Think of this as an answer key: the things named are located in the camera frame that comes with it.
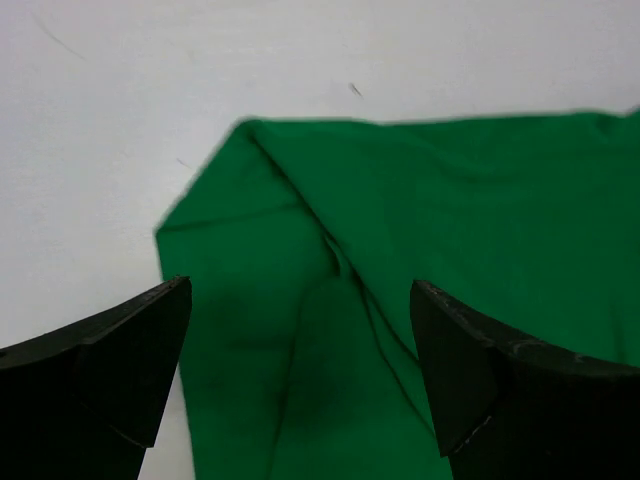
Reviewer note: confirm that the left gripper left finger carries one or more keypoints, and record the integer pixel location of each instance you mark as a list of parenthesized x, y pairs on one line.
[(86, 401)]

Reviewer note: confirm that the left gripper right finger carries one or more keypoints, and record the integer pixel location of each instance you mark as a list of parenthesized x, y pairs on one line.
[(507, 405)]

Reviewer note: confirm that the green t shirt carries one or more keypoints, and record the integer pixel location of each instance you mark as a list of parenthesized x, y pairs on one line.
[(302, 240)]

